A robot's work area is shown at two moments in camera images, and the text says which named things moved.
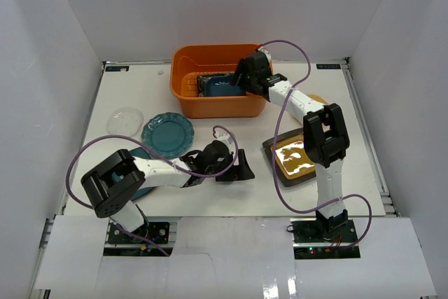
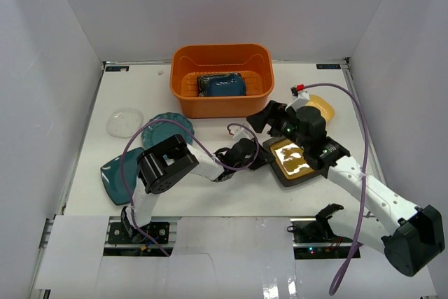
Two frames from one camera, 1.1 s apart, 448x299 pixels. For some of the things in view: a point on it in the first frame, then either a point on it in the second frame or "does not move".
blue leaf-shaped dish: (221, 85) does not move
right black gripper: (242, 68) → (259, 120)
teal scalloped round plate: (169, 133) does not move
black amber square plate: (293, 164) does not move
